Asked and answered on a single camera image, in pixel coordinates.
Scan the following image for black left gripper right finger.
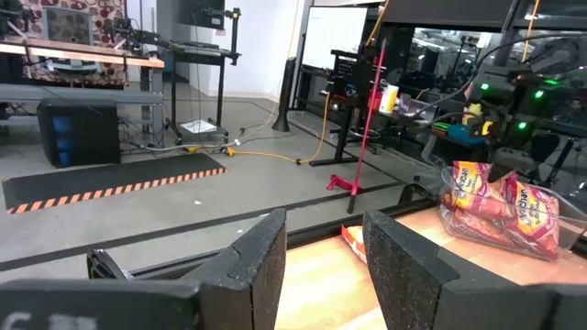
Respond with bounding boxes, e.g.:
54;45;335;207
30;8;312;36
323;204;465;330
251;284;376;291
360;205;461;330

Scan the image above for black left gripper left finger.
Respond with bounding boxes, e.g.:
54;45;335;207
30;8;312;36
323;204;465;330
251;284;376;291
180;208;288;330

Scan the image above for orange Maruchan ramen pack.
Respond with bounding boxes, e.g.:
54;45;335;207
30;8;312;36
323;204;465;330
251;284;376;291
340;224;369;266

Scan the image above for blue case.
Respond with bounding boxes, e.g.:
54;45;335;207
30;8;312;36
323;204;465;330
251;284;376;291
447;123;483;142

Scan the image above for person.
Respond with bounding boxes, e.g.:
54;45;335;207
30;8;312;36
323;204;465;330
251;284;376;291
461;84;483;126

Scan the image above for clear plastic bin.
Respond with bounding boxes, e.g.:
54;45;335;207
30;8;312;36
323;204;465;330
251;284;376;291
436;159;587;263

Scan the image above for yellow white cup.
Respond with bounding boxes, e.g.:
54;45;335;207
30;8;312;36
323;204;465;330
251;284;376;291
378;83;401;116

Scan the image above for red pole floor stand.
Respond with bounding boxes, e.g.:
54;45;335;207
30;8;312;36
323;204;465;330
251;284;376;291
325;38;388;215

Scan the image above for white paper sheet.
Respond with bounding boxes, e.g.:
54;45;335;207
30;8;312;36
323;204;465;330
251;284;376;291
179;119;218;135

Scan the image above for black hazard-striped floor mat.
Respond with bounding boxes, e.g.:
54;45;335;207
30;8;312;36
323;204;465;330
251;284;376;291
1;152;229;216

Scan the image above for black floor pillar stand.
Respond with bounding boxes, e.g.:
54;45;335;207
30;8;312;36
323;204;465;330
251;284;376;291
271;56;299;134

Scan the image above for black equipment rack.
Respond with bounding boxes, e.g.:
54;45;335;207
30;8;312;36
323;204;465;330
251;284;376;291
326;47;380;100

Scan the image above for white whiteboard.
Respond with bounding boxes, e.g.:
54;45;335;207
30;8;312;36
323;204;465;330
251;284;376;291
301;5;370;71

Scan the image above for black computer tower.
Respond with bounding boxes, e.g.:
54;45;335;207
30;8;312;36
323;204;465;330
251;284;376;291
36;97;122;170

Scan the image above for black monitor cart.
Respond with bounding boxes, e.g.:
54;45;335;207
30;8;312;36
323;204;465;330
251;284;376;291
112;4;243;147

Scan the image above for grey metal bench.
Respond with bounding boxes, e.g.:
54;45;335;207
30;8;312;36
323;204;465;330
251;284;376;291
0;82;165;150

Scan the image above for black monitor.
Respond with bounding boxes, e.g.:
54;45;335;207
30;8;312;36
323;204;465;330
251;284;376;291
175;0;227;30

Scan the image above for wooden workbench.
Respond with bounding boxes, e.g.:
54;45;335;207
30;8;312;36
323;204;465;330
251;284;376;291
0;35;166;148

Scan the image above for red patterned fabric panel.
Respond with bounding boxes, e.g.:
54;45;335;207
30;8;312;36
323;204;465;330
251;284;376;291
16;0;128;88

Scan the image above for yellow extension cord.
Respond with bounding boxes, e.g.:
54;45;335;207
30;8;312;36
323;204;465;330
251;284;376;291
219;91;332;166

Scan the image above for orange hanging cable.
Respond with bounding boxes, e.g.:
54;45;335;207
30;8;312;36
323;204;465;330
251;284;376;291
521;0;541;63
365;0;392;47

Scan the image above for grey floor cable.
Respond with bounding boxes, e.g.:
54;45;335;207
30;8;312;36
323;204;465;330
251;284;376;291
132;137;242;155

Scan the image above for black desk frame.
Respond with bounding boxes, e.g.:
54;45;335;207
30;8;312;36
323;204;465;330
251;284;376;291
308;103;363;168

